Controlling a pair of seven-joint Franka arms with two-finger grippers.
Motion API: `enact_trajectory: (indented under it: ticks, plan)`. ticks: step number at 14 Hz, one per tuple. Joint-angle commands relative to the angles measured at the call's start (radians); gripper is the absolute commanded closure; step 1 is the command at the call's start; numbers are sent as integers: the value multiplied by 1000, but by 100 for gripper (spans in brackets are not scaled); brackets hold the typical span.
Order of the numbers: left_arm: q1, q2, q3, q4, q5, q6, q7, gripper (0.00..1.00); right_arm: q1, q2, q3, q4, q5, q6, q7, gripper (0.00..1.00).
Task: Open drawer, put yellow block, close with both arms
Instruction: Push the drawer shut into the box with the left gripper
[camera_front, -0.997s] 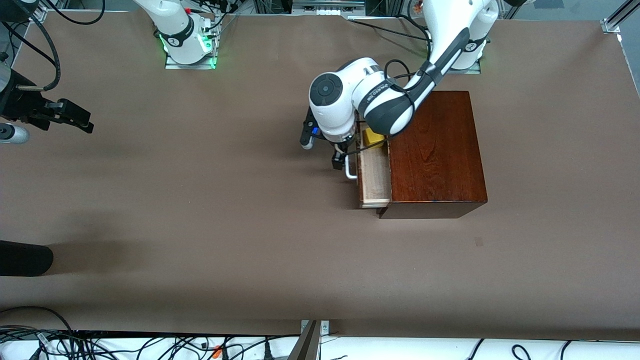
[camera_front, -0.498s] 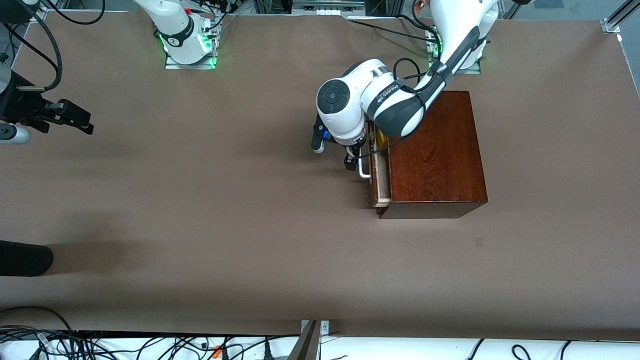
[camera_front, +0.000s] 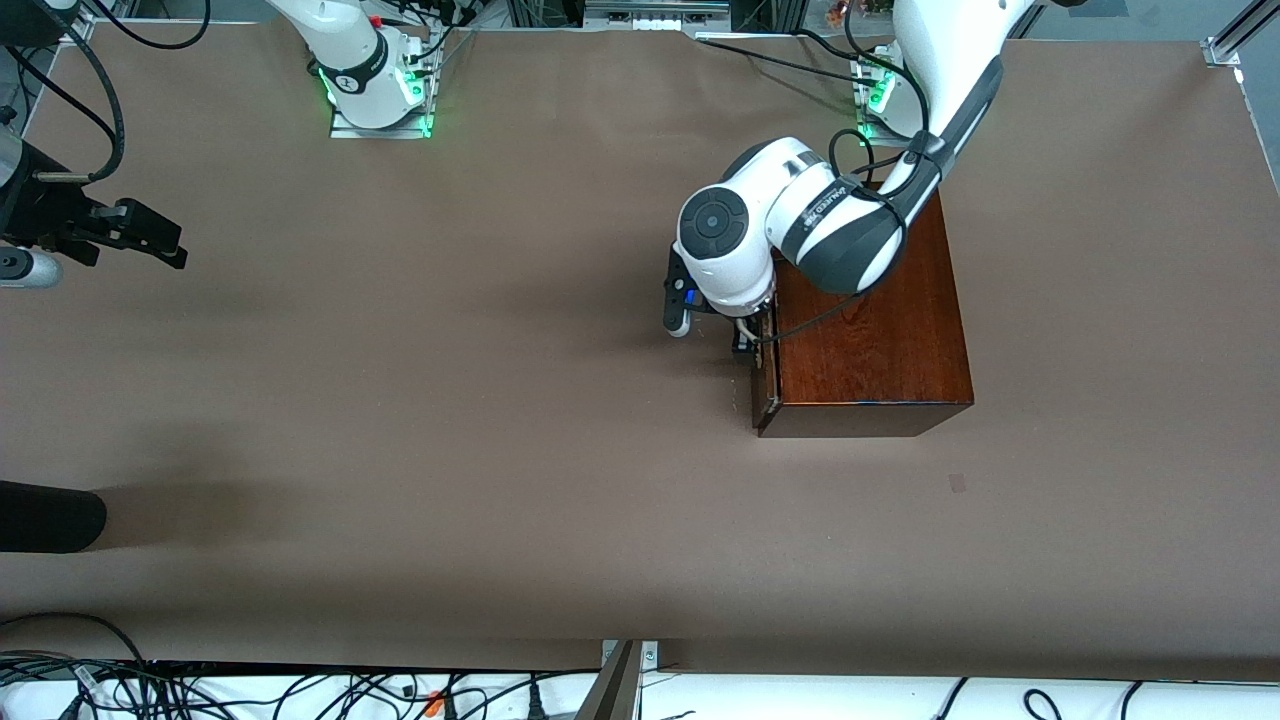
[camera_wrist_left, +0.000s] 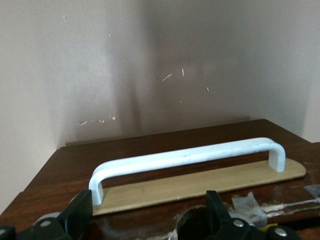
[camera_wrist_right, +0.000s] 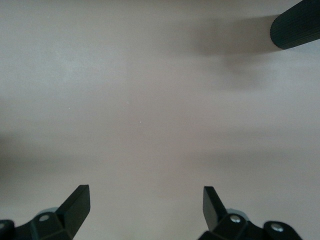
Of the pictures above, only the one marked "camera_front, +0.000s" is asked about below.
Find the black cylindrical roll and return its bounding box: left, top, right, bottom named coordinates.
left=0, top=480, right=108, bottom=554

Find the dark diagonal bar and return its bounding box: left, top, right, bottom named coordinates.
left=575, top=640, right=641, bottom=720

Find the wooden drawer with white handle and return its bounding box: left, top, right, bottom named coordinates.
left=750, top=340, right=783, bottom=429

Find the grey braided cable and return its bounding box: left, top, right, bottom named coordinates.
left=0, top=650, right=101, bottom=691

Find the white lower shelf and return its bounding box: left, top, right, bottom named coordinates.
left=0, top=660, right=1280, bottom=720

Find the thin black table cable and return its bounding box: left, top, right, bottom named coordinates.
left=695, top=35, right=873, bottom=83

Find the black hanging cable loop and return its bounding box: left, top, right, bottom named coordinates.
left=92, top=0, right=211, bottom=50

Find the small metal bracket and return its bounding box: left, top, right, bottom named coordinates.
left=600, top=640, right=661, bottom=673

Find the white power strip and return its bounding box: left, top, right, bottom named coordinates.
left=583, top=0, right=731, bottom=33

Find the dark brown wooden cabinet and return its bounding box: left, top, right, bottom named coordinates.
left=750, top=190, right=975, bottom=439

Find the black looping cable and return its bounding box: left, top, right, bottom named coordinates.
left=0, top=611, right=151, bottom=667

